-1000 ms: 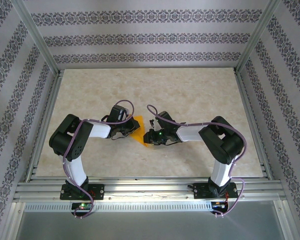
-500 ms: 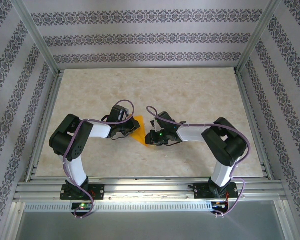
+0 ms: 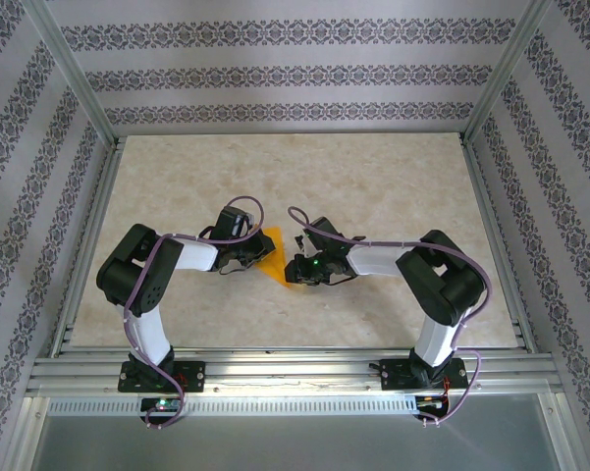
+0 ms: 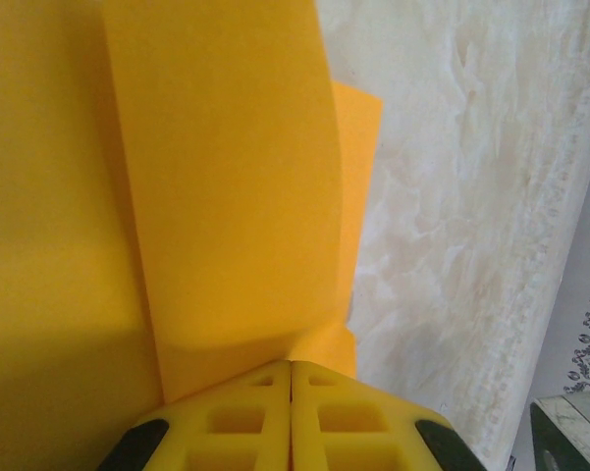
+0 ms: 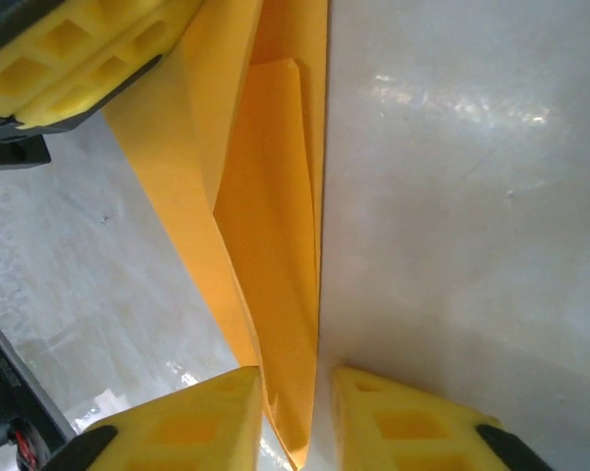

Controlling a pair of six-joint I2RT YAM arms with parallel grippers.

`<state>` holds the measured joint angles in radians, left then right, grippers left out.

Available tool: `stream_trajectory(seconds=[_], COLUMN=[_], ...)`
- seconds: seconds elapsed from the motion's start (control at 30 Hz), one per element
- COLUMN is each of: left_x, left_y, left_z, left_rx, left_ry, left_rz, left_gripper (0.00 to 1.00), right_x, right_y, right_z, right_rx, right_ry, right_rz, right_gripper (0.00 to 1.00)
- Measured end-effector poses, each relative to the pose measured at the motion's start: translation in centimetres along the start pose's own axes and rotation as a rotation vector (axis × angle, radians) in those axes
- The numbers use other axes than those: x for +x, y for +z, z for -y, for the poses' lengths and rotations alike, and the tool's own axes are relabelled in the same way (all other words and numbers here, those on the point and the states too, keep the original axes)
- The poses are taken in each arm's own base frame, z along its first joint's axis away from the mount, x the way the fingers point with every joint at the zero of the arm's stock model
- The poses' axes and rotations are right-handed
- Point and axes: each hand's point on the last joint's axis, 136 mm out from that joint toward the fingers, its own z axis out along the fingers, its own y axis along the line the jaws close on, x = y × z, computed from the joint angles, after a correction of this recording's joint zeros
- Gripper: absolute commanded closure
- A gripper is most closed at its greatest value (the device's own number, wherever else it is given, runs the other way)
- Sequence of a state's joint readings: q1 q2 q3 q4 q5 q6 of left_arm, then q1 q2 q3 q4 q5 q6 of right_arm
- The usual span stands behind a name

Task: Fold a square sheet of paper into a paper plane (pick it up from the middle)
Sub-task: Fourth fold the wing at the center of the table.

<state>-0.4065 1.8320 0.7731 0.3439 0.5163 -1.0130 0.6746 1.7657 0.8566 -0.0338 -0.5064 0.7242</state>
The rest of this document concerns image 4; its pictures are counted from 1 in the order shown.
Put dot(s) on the orange paper sheet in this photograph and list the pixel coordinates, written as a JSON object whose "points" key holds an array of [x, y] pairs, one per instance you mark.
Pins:
{"points": [[226, 196]]}

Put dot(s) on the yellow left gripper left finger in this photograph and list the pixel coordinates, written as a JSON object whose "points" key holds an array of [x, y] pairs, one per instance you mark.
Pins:
{"points": [[201, 432]]}

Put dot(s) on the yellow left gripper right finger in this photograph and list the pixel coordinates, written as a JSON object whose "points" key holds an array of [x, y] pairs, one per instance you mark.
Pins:
{"points": [[373, 432]]}

